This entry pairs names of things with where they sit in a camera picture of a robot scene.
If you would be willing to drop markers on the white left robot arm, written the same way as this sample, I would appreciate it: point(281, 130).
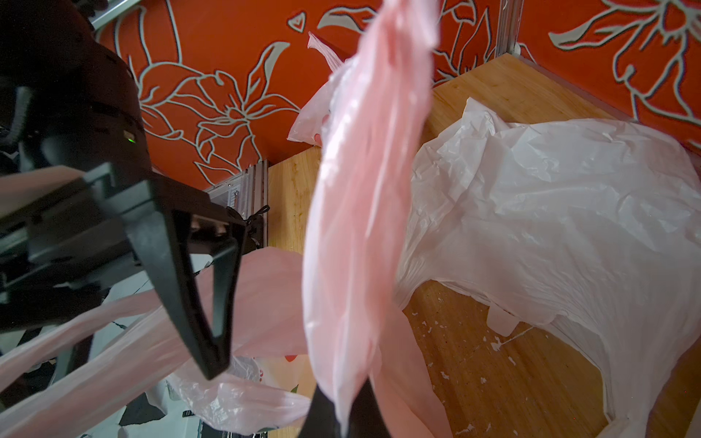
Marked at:
point(67, 101)

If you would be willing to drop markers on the white translucent plastic bag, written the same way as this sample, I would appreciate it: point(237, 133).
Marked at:
point(589, 229)

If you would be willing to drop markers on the pink plastic bag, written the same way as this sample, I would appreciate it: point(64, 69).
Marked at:
point(313, 118)
point(322, 320)

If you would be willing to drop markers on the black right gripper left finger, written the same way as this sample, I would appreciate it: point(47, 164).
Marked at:
point(321, 421)

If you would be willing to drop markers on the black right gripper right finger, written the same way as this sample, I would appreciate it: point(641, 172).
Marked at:
point(366, 420)

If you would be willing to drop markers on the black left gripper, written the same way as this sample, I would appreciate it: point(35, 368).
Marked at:
point(60, 251)

